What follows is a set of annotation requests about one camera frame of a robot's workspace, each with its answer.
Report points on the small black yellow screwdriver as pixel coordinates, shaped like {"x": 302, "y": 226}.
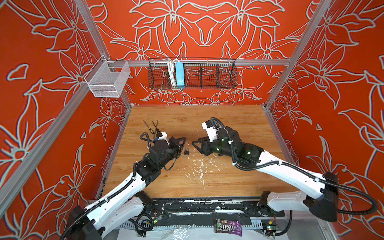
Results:
{"x": 149, "y": 128}

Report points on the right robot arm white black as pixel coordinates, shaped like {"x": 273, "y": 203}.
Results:
{"x": 316, "y": 193}

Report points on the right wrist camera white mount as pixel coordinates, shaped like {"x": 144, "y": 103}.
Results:
{"x": 212, "y": 130}

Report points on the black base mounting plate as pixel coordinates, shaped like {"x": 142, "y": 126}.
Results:
{"x": 203, "y": 211}

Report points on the larger black yellow screwdriver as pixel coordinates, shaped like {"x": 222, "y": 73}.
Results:
{"x": 156, "y": 127}

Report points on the clear plastic wrap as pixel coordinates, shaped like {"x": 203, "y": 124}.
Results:
{"x": 179, "y": 233}

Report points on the purple M&M candy bag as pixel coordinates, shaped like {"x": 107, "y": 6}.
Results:
{"x": 228, "y": 227}

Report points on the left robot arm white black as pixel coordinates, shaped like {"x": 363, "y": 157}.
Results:
{"x": 127, "y": 201}

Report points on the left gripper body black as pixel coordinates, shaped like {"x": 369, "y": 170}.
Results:
{"x": 172, "y": 149}

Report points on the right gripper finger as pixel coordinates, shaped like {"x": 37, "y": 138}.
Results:
{"x": 198, "y": 147}
{"x": 199, "y": 141}

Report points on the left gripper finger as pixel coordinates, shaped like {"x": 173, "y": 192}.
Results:
{"x": 181, "y": 142}
{"x": 177, "y": 152}

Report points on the black wire wall basket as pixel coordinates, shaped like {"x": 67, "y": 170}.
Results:
{"x": 200, "y": 74}

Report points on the white wire mesh basket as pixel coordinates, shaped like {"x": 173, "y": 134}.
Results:
{"x": 106, "y": 81}

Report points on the light blue box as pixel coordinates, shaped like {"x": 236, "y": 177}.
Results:
{"x": 180, "y": 75}

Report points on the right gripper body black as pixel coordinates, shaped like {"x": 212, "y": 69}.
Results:
{"x": 216, "y": 146}

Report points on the green circuit board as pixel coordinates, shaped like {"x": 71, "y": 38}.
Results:
{"x": 270, "y": 230}

